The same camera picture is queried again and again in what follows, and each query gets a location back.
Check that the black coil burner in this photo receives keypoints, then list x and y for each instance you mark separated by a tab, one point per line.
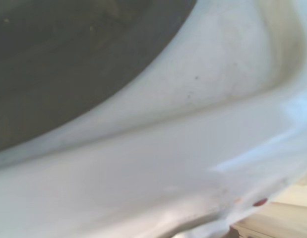
69	62

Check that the red oven cycle light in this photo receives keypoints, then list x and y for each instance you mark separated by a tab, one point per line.
260	202

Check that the white electric stove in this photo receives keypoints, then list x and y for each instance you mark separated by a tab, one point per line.
168	148

